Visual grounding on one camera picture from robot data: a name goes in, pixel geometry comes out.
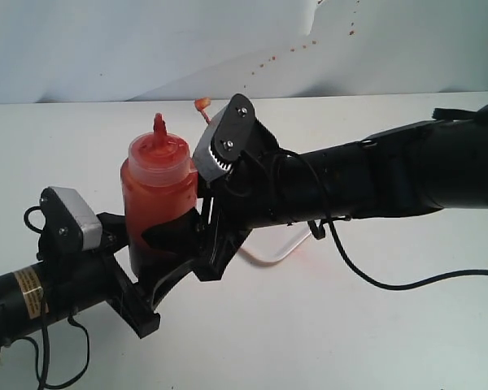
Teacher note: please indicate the white backdrop sheet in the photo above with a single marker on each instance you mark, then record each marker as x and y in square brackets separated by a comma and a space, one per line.
[109, 51]

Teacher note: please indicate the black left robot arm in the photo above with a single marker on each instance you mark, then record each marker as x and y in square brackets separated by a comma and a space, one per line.
[24, 303]

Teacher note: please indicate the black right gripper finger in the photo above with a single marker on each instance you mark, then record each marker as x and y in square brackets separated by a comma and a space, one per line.
[181, 237]

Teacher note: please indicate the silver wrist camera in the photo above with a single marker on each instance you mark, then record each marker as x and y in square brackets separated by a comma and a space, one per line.
[70, 221]
[224, 138]

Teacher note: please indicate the white rectangular plastic tray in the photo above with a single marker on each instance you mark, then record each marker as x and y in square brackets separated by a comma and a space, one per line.
[267, 246]

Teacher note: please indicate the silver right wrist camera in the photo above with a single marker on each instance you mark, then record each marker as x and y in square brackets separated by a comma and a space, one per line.
[224, 138]

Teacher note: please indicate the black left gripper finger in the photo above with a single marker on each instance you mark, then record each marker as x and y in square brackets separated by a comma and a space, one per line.
[114, 233]
[157, 277]

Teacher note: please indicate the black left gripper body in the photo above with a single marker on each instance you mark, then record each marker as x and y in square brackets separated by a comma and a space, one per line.
[76, 282]

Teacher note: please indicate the red sauce squeeze bottle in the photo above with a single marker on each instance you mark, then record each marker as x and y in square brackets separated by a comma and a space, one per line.
[159, 184]

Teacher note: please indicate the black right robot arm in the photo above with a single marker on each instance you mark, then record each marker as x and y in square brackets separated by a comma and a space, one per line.
[413, 170]

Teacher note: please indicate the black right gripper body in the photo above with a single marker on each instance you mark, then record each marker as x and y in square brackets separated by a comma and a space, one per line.
[254, 194]

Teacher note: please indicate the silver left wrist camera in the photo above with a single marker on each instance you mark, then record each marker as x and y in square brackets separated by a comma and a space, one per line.
[70, 221]

